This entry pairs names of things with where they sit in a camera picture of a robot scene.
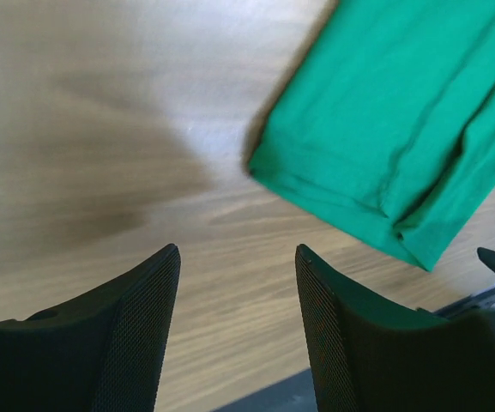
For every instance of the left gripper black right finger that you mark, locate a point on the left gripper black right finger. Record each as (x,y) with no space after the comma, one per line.
(368,353)

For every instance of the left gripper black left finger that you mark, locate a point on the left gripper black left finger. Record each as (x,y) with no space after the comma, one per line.
(101,351)

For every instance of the green t shirt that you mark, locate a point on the green t shirt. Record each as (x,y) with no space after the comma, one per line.
(387,129)

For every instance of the aluminium front rail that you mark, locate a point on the aluminium front rail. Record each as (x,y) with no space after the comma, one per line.
(483,300)

